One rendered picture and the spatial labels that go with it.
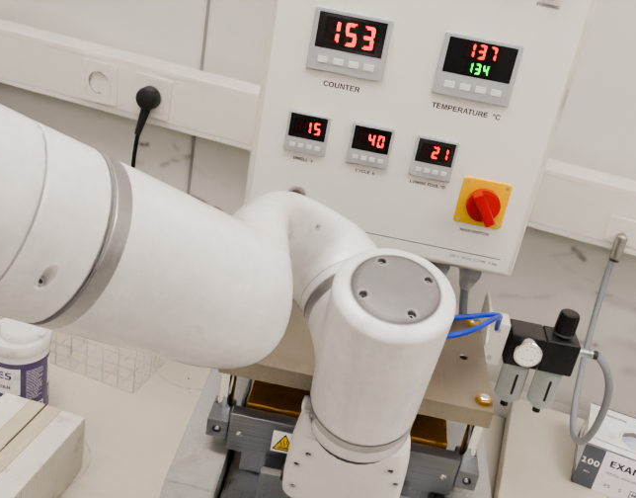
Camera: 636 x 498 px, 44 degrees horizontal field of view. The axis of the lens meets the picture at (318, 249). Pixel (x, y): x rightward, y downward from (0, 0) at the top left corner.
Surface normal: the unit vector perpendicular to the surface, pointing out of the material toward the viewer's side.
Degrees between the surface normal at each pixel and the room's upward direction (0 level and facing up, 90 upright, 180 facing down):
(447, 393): 0
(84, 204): 59
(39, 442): 1
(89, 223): 67
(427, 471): 90
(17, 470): 3
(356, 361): 109
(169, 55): 90
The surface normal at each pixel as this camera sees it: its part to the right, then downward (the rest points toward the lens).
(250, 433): -0.11, 0.41
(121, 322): 0.33, 0.73
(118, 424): 0.17, -0.89
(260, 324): 0.68, 0.33
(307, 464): -0.26, 0.64
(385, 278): 0.12, -0.69
